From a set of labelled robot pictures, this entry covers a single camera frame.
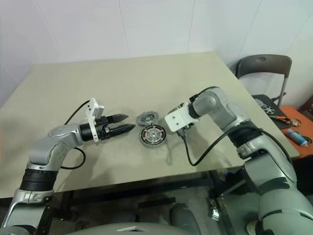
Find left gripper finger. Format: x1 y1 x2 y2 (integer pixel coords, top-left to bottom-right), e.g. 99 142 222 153
110 124 136 137
107 113 130 124

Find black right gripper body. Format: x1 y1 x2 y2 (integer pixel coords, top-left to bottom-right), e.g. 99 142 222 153
176 123 195 141

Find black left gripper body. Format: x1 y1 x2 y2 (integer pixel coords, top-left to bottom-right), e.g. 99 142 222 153
96 117 115 141

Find small grey gear plate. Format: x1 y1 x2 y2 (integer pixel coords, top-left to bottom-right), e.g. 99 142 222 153
136 111 159 127

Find motor stator with copper windings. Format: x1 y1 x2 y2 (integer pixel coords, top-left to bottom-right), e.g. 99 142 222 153
140 124 168 149

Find black flat floor bar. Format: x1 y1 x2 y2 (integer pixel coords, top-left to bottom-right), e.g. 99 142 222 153
138 195 176 210

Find metal table leg caster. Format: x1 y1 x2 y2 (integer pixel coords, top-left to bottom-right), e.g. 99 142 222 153
207 193 222 221

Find dark rounded grey shape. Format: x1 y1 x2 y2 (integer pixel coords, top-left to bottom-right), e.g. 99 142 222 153
170 202 201 232

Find silver spoked wheel part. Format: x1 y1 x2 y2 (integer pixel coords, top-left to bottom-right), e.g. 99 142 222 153
263 104 277 115

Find grey robot torso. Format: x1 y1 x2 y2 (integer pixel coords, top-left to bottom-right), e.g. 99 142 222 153
78 221 203 235

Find black folding chair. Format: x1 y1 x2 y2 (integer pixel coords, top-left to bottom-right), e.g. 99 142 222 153
236 54 293 116

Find blue and white can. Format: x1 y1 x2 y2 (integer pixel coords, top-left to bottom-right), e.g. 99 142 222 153
286 129 313 147

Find dark framed cabinet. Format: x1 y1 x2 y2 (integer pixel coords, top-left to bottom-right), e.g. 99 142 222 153
297 93 313 118

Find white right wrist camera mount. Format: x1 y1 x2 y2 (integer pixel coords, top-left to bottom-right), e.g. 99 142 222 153
164 105 198 133

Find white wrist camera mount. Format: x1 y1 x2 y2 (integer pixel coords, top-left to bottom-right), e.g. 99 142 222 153
85 97 106 142
164 105 198 133

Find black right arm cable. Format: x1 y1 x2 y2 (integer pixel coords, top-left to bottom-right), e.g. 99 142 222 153
182 86 294 167

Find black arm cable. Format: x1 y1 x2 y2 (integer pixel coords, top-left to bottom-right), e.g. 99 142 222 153
61 99 91 170
182 86 294 167

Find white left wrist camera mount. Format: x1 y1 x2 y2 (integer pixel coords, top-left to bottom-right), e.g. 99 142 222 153
85 97 106 142

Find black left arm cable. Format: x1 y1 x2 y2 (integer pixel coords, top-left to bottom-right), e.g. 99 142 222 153
61 99 91 170

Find black table frame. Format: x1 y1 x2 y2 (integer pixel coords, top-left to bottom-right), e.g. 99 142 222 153
61 171 245 221

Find orange handled pliers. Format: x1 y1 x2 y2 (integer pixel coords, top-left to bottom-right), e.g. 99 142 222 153
272 115 291 123

